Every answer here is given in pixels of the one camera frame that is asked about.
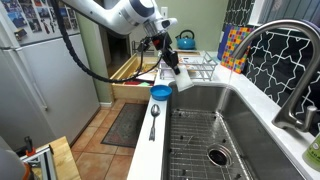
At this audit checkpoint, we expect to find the round sink drain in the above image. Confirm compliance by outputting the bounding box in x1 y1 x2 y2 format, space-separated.
206 143 233 168

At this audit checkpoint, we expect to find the blue board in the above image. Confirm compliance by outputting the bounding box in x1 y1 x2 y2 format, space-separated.
217 23 234 61

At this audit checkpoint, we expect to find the metal wire sink grid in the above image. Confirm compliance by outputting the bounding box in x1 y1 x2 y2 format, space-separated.
168 108 254 180

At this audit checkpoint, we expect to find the wooden drawer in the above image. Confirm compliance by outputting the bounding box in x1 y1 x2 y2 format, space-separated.
110 53 161 102

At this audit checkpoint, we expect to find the teal kettle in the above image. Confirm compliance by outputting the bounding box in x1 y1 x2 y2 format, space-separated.
175 29 197 51

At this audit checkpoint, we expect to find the green soap bottle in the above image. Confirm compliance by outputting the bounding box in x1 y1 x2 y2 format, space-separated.
302 124 320 173

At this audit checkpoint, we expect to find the aluminium extrusion frame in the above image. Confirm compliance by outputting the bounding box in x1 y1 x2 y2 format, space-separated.
19 144 58 180

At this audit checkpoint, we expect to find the orange black clamp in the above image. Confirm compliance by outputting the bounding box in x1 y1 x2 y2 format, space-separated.
23 135 37 158

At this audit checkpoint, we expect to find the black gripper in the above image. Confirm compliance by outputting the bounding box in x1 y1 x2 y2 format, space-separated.
151 31 182 76

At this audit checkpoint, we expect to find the silver metal spoon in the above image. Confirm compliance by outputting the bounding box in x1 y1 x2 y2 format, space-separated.
148 103 161 142

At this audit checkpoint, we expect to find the red cloth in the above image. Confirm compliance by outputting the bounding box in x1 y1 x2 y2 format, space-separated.
124 79 143 86

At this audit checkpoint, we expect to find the white framed window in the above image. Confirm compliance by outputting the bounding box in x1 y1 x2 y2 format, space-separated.
248 0 320 28

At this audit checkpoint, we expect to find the brushed steel faucet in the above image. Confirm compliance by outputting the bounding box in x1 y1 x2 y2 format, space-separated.
229 19 320 133

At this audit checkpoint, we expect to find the metal wire dish rack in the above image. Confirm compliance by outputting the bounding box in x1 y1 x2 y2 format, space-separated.
157 49 219 82

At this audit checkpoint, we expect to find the fridge photo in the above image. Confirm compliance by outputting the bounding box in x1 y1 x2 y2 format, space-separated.
28 18 43 34
64 17 74 31
36 7 51 20

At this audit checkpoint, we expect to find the blue bowl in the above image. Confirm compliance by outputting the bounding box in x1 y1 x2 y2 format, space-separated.
149 84 174 102

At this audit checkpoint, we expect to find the colourful mosaic tile board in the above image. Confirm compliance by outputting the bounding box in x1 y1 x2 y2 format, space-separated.
220 26 254 75

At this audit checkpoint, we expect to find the white refrigerator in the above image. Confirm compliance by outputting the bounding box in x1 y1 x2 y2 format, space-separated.
0 0 101 152

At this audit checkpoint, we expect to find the wooden cutting board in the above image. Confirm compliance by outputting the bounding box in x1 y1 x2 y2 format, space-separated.
176 49 201 57

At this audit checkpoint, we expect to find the wooden table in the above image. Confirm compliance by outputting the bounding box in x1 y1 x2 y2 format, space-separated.
33 135 81 180

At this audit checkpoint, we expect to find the stainless steel sink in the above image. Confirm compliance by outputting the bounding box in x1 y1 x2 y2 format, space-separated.
161 81 306 180

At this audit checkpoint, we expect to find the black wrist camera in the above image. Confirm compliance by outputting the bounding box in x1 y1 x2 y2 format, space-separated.
137 37 153 53

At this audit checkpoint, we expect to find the dark patterned rug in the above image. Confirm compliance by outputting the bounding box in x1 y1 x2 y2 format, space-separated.
100 102 148 149

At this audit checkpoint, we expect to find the white light switch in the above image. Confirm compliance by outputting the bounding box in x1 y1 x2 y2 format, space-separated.
160 6 169 19

